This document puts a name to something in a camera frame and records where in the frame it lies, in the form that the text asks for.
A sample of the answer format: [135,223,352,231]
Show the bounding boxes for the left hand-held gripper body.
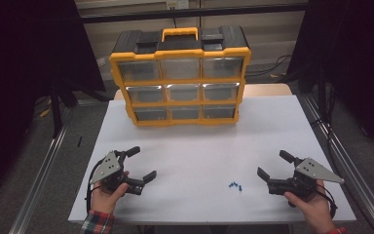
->
[90,149,144,196]

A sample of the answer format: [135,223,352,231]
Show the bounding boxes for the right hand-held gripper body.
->
[266,157,346,208]

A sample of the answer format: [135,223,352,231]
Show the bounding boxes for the clear plastic organizer drawer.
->
[203,104,237,120]

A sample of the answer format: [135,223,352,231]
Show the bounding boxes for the yellow black drawer organizer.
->
[109,26,252,128]

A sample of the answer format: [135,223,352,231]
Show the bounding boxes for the person's left hand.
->
[91,171,131,215]

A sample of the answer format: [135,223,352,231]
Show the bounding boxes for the person's right hand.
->
[283,179,336,234]

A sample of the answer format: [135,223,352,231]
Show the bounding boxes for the black metal stand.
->
[50,77,79,139]

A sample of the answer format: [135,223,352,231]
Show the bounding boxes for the grid of clear drawers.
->
[117,57,244,122]

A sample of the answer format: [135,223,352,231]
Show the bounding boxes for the black curtain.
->
[286,0,374,164]
[0,0,106,209]

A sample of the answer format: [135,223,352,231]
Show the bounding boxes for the black horizontal bar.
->
[77,2,310,24]

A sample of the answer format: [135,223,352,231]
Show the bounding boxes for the left hand-held gripper black cable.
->
[85,158,106,214]

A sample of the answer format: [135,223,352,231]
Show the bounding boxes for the hand-held gripper black cable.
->
[316,184,339,219]
[85,158,106,214]

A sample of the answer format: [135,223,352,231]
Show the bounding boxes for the aluminium floor rail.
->
[8,125,71,234]
[300,94,374,234]

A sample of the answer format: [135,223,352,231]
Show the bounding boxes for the right hand-held gripper black cable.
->
[316,184,339,219]

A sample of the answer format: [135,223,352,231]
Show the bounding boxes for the black floor cables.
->
[244,54,293,79]

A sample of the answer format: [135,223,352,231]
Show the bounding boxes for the white wall outlet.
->
[166,0,190,10]

